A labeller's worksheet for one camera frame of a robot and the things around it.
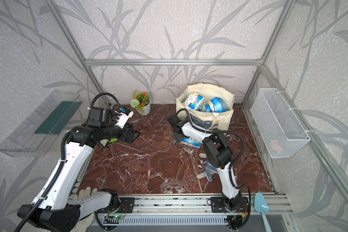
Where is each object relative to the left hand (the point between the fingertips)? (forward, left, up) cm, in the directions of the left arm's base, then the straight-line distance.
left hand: (132, 129), depth 71 cm
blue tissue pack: (+5, -31, -21) cm, 37 cm away
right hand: (+14, -26, -23) cm, 38 cm away
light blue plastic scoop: (-29, -65, -25) cm, 76 cm away
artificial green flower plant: (+36, +6, -14) cm, 39 cm away
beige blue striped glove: (-11, -41, -25) cm, 50 cm away
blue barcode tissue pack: (+21, -47, -4) cm, 51 cm away
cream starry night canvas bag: (+11, -40, -7) cm, 42 cm away
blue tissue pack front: (+22, -33, -1) cm, 40 cm away
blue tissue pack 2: (+23, -39, -9) cm, 46 cm away
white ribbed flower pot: (+31, +1, -19) cm, 37 cm away
